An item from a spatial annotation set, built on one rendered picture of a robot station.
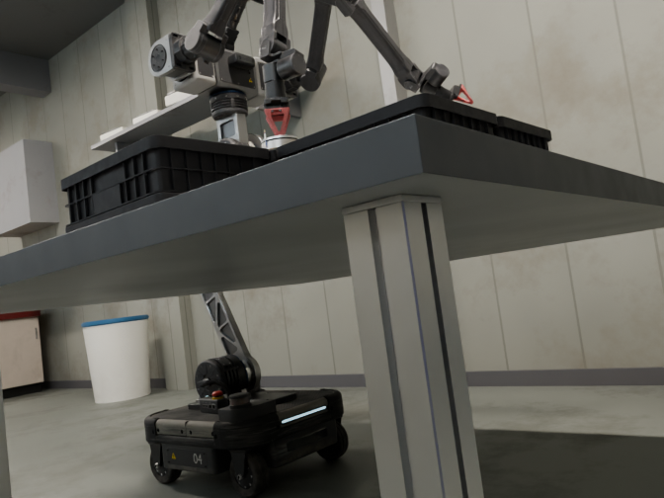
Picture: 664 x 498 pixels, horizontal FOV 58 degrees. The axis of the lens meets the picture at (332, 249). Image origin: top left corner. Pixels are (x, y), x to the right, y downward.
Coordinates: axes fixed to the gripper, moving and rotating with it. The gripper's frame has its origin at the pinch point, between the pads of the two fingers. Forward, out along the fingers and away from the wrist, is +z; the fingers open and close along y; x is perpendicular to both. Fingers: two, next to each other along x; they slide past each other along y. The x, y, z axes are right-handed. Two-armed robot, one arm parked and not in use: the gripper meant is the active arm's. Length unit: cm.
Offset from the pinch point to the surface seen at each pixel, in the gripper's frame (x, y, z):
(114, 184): 34, -40, 17
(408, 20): -80, 180, -106
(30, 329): 283, 480, 57
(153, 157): 23, -49, 14
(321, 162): -4, -120, 32
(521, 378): -109, 149, 102
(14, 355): 294, 467, 80
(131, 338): 135, 321, 68
